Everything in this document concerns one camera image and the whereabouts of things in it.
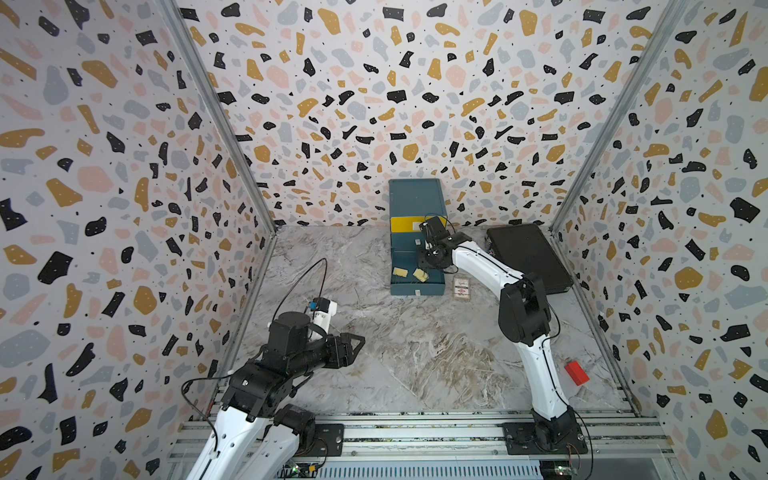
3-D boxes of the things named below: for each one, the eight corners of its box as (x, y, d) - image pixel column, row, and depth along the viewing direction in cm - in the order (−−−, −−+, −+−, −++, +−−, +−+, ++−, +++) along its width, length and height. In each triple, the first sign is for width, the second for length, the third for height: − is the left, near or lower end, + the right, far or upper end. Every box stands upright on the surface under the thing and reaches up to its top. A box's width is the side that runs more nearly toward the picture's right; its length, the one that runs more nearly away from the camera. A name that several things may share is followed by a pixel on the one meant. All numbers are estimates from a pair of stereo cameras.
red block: (577, 386, 85) (582, 383, 83) (563, 366, 89) (568, 362, 86) (585, 383, 86) (591, 379, 83) (572, 363, 89) (577, 359, 87)
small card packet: (453, 300, 103) (454, 296, 101) (450, 278, 109) (451, 274, 107) (472, 300, 103) (473, 296, 101) (468, 278, 109) (469, 274, 108)
